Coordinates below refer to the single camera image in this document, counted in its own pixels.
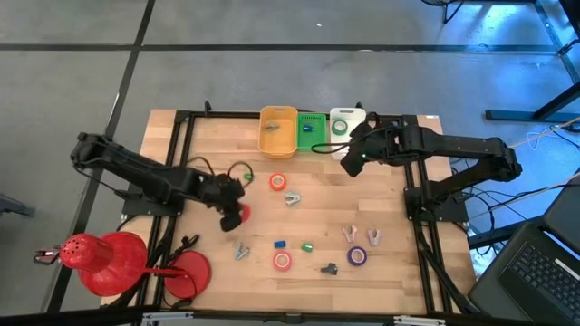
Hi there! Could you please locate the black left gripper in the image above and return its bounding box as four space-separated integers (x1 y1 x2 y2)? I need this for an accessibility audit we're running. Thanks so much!
198 174 248 233

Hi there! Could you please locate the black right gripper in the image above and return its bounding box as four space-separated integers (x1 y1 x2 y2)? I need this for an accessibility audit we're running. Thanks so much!
340 120 393 178

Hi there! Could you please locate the orange tape roll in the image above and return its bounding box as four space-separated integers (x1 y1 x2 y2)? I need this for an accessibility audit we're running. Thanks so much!
268 172 287 192

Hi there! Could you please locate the blue grey staple remover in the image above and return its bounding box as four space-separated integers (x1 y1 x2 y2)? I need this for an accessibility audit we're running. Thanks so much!
233 242 252 262

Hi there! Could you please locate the pink tape roll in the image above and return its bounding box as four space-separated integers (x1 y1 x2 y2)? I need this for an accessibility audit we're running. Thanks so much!
272 251 294 272

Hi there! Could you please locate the purple tape roll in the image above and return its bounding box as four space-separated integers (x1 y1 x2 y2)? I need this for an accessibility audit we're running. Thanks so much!
347 245 368 267

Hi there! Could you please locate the white plastic bin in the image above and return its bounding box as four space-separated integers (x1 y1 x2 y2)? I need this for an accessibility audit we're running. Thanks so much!
328 107 367 162

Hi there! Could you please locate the green plastic basket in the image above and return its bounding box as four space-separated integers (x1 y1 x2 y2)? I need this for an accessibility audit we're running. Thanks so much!
296 112 328 153

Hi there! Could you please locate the yellow plastic bin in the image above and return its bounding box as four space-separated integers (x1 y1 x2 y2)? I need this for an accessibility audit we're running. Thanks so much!
258 105 299 159

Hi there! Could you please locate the red desk lamp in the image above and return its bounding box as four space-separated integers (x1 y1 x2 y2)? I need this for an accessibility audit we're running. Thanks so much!
33 230 213 301

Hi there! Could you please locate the black desk leg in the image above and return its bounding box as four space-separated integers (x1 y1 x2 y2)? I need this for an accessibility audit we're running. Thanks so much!
485 81 580 123

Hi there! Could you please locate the grey chair foot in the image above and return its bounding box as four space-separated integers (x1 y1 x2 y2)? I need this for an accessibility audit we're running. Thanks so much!
0 194 35 218

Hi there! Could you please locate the black laptop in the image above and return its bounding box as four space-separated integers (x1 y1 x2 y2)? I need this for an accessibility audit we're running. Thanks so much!
466 174 580 326

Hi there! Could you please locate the black table frame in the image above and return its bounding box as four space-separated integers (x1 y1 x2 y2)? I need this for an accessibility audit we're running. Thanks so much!
135 100 477 316

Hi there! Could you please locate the silver aluminium bracket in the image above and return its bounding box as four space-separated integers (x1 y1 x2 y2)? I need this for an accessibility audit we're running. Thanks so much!
140 312 194 326
393 315 448 326

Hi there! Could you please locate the yellow extension cable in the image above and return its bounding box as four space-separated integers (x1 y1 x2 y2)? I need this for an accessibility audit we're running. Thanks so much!
507 115 580 150

